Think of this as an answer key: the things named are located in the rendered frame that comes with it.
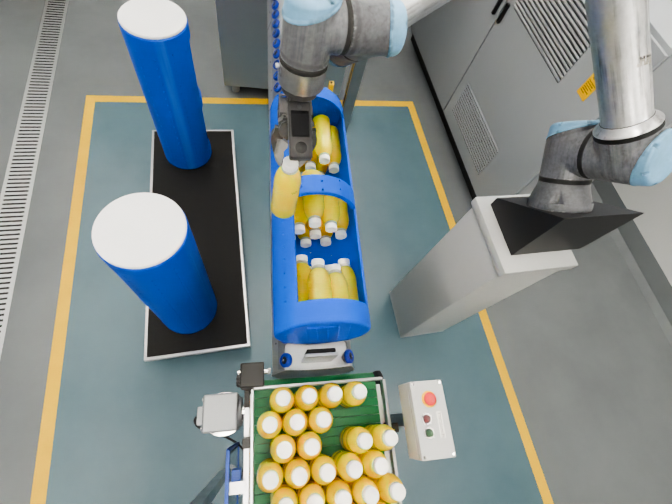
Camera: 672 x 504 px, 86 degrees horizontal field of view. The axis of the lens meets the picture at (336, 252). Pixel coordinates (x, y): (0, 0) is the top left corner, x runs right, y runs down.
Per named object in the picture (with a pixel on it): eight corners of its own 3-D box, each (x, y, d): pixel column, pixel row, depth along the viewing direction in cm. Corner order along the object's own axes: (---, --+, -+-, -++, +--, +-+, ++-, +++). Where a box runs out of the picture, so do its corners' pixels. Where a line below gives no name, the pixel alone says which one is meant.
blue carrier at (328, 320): (340, 136, 156) (344, 80, 130) (365, 340, 120) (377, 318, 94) (274, 139, 154) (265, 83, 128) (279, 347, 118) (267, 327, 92)
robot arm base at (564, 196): (562, 200, 132) (569, 172, 128) (607, 212, 114) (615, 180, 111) (515, 201, 129) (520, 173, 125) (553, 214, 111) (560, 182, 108)
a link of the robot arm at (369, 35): (383, 9, 71) (324, 4, 67) (416, -10, 61) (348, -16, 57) (383, 62, 74) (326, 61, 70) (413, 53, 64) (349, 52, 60)
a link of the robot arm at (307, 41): (355, 5, 56) (292, 1, 52) (337, 78, 66) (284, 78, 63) (337, -26, 60) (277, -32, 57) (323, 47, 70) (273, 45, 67)
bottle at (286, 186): (265, 204, 102) (269, 159, 86) (287, 196, 105) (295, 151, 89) (278, 223, 100) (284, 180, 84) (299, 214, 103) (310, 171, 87)
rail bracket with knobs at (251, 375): (269, 365, 118) (270, 361, 109) (270, 389, 115) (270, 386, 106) (238, 368, 116) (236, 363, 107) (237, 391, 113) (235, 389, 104)
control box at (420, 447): (427, 382, 115) (441, 379, 106) (440, 454, 106) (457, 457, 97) (397, 385, 113) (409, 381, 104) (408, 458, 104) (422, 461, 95)
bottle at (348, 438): (361, 450, 112) (378, 455, 96) (339, 452, 111) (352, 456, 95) (359, 425, 115) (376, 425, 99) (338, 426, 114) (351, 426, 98)
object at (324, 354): (331, 354, 120) (338, 346, 109) (331, 361, 119) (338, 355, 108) (301, 356, 118) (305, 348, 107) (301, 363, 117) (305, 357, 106)
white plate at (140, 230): (169, 181, 124) (170, 183, 125) (80, 208, 114) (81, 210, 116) (199, 247, 116) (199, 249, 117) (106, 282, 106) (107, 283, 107)
